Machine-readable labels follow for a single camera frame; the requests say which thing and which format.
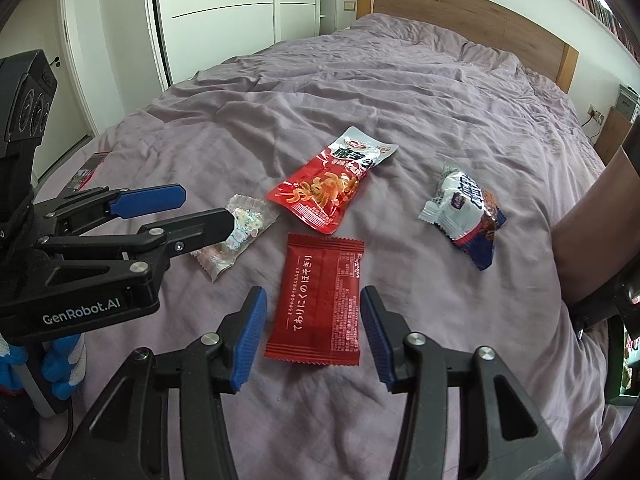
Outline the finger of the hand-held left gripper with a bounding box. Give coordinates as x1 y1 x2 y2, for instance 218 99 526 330
32 184 187 235
37 206 236 281

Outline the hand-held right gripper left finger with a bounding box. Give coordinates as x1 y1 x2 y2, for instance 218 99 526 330
65 286 268 480

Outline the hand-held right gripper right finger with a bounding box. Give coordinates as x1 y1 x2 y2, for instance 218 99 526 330
360 285 566 480

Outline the pastel candy wrapper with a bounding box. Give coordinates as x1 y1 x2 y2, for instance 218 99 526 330
191 194 282 283

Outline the dark red snack packet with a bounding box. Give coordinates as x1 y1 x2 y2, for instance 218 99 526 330
264 232 365 367

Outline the red white snack packet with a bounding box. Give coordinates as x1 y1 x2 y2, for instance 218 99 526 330
265 126 400 235

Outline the blue white snack packet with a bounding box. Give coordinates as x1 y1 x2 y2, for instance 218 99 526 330
418 162 507 271

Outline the person's left hand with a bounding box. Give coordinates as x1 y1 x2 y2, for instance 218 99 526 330
0 335 87 402

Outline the red phone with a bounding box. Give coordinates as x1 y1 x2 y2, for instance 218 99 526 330
65 151 111 193

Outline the white wardrobe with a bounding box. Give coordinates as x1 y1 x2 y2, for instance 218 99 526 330
145 0 331 93

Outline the black bronze electric kettle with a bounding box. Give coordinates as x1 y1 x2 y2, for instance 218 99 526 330
550 125 640 341

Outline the wooden dresser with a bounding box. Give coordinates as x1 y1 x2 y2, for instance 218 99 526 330
595 107 636 166

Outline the wooden headboard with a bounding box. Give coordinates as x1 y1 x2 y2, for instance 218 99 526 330
357 0 580 95

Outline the grey printer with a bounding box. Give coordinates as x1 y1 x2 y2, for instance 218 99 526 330
615 85 640 123

